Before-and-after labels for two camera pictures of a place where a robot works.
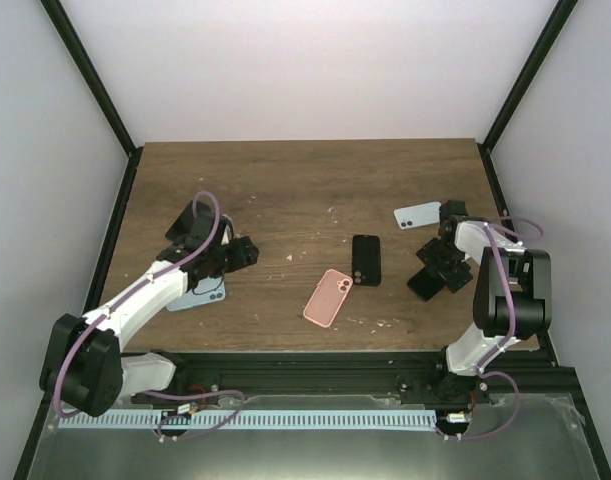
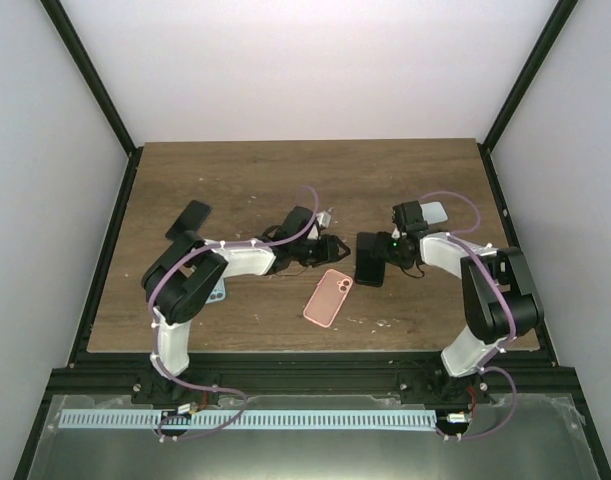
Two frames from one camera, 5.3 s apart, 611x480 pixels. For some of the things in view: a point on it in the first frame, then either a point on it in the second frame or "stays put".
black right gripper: (455, 279) -> (379, 249)
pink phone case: (328, 298) stays put
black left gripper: (244, 254) -> (328, 251)
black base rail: (355, 373) stays put
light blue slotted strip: (156, 420) stays put
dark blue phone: (187, 223) stays put
